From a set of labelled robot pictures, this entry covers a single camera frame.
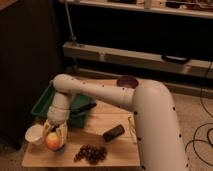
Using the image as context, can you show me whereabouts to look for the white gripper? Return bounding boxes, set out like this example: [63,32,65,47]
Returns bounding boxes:
[42,120,68,145]

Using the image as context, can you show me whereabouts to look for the red yellow apple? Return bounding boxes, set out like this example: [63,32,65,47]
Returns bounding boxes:
[45,132,60,151]

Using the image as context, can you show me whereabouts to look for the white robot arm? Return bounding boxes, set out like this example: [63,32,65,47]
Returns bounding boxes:
[43,74,189,171]

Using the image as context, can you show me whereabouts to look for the white cup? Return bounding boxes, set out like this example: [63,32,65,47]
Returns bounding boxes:
[25,124,43,145]

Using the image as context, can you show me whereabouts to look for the green plastic tray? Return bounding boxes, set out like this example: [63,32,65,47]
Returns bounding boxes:
[31,84,96,128]

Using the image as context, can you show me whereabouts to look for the black brush in tray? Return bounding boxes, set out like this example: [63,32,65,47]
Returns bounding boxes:
[71,102,97,116]

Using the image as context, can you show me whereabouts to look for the bunch of red grapes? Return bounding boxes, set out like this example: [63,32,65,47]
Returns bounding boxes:
[74,144,107,165]

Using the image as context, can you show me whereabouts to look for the black rectangular block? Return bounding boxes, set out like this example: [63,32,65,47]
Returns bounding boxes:
[103,125,125,142]

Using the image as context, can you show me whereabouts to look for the purple bowl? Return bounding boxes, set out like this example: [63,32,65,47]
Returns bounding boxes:
[116,75,138,89]

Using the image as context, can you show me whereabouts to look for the metal pole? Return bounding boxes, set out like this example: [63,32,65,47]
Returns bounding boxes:
[64,0,77,46]

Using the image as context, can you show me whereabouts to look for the black cable on floor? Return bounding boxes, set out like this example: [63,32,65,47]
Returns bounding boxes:
[184,59,213,171]

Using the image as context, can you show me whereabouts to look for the wooden shelf rail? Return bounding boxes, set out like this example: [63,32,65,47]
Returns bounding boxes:
[63,42,213,80]

